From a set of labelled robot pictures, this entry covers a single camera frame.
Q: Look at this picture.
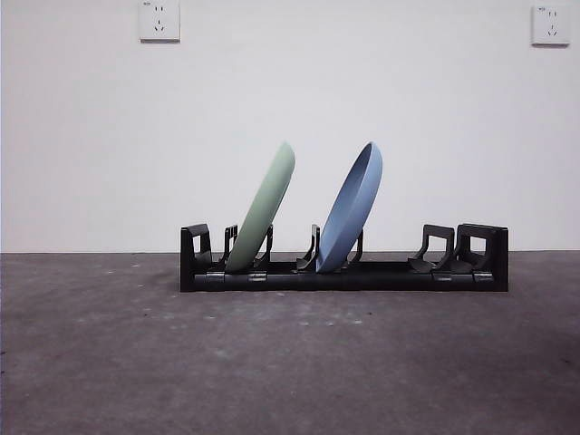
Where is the pale green round plate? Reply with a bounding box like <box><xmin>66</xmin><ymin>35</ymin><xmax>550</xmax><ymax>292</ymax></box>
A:
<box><xmin>225</xmin><ymin>140</ymin><xmax>296</xmax><ymax>275</ymax></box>

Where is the blue round plate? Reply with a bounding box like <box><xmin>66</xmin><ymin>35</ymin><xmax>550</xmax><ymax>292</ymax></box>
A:
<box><xmin>315</xmin><ymin>140</ymin><xmax>384</xmax><ymax>275</ymax></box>

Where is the black plastic plate rack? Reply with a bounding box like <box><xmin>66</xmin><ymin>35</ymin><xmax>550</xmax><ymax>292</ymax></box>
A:
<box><xmin>179</xmin><ymin>222</ymin><xmax>509</xmax><ymax>293</ymax></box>

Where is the white wall socket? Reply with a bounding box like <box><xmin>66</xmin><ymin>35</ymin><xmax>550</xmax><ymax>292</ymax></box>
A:
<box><xmin>139</xmin><ymin>0</ymin><xmax>181</xmax><ymax>44</ymax></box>
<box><xmin>531</xmin><ymin>4</ymin><xmax>571</xmax><ymax>47</ymax></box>

